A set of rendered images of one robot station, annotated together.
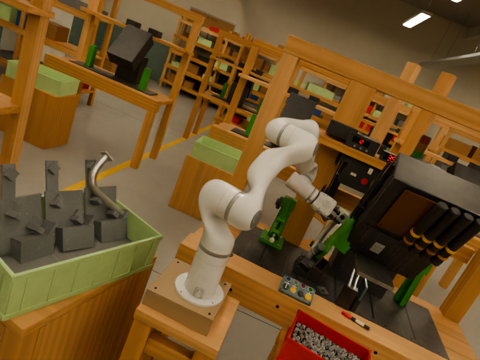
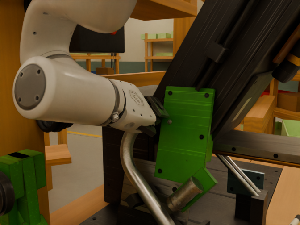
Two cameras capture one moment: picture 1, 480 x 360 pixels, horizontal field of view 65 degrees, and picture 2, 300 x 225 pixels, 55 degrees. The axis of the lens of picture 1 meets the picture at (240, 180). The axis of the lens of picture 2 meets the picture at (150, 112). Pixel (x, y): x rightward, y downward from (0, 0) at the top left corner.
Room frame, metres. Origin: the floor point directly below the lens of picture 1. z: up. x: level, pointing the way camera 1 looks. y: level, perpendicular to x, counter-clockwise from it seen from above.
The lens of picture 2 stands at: (1.55, 0.06, 1.33)
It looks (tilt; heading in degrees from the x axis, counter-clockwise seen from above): 10 degrees down; 293
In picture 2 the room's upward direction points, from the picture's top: straight up
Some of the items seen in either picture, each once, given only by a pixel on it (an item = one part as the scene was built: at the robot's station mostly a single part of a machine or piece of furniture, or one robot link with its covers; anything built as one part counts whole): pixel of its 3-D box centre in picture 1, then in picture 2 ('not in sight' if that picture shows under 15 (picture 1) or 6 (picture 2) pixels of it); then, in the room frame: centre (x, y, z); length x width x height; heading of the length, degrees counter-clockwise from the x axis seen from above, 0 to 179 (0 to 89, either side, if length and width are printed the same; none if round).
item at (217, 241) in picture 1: (218, 215); not in sight; (1.24, 0.02, 1.22); 0.19 x 0.12 x 0.24; 65
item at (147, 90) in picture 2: (368, 253); (153, 141); (1.89, -0.78, 1.07); 0.30 x 0.18 x 0.34; 82
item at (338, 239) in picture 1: (345, 235); (189, 131); (1.72, -0.57, 1.17); 0.13 x 0.12 x 0.20; 82
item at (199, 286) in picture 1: (206, 269); not in sight; (1.22, -0.01, 1.01); 0.19 x 0.19 x 0.18
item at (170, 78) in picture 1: (218, 68); not in sight; (11.41, 1.83, 1.11); 3.01 x 0.54 x 2.23; 86
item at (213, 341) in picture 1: (191, 308); not in sight; (1.22, -0.02, 0.83); 0.32 x 0.32 x 0.04; 83
